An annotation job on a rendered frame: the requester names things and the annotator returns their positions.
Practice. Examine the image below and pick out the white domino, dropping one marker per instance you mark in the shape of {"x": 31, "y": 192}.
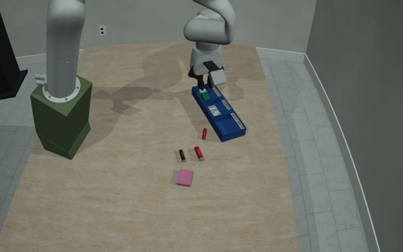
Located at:
{"x": 214, "y": 111}

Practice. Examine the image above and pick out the blue compartment tray with labels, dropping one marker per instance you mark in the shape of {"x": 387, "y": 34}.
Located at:
{"x": 227, "y": 125}

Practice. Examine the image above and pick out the pink rectangular block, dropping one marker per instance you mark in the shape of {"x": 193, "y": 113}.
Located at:
{"x": 184, "y": 178}

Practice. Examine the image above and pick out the green and white eraser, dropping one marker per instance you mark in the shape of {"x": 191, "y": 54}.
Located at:
{"x": 204, "y": 94}

